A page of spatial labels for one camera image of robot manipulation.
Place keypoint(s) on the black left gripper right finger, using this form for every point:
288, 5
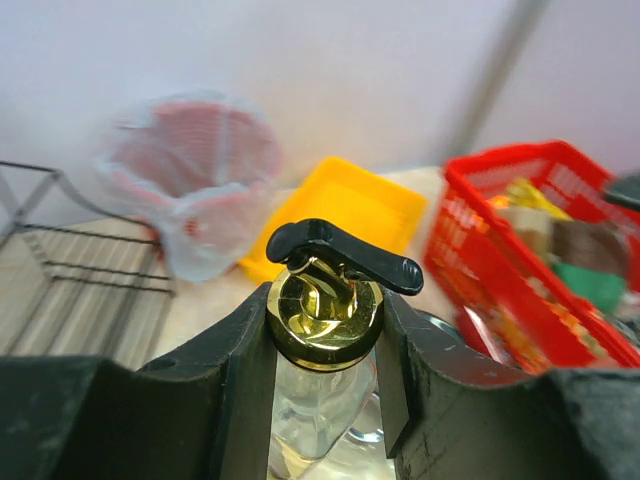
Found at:
449, 412

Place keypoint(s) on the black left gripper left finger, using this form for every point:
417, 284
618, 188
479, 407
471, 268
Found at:
200, 411

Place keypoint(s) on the glass oil bottle gold spout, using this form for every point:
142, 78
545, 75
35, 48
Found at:
325, 312

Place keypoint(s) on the glass jar metal rim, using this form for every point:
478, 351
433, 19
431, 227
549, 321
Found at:
441, 325

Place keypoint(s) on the red plastic basket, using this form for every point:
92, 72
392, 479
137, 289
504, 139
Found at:
479, 261

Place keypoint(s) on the yellow plastic tray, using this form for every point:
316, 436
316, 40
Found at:
366, 205

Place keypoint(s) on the red bin with plastic bag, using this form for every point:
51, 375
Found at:
200, 168

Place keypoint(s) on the black wire rack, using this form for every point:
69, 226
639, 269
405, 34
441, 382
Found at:
75, 278

